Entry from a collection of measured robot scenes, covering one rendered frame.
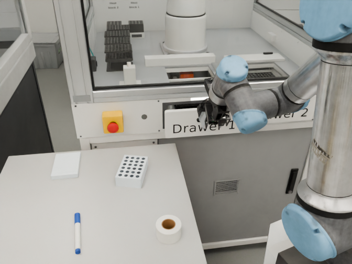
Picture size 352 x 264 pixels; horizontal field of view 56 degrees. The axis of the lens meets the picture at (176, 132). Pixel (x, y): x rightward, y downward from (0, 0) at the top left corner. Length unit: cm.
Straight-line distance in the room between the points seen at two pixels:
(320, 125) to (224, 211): 111
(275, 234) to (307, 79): 44
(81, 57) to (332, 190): 85
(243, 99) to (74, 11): 59
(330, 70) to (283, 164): 103
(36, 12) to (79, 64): 349
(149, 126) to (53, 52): 303
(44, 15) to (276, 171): 367
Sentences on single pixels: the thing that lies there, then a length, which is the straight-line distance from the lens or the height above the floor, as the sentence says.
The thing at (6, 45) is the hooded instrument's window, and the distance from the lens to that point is 180.
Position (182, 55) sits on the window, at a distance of 118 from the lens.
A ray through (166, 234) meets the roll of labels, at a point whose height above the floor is 80.
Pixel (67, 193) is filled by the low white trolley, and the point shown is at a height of 76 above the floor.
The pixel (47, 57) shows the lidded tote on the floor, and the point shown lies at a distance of 425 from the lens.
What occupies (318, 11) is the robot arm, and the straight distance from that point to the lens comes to 55.
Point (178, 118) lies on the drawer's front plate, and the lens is 118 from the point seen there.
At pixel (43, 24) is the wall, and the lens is 464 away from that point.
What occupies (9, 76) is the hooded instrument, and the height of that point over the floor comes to 89.
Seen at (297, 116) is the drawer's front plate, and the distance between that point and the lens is 141.
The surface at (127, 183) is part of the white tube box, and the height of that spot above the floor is 78.
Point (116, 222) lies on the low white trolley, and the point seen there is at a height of 76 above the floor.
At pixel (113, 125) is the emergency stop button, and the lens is 117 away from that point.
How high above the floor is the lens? 149
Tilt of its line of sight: 32 degrees down
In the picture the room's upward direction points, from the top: 1 degrees clockwise
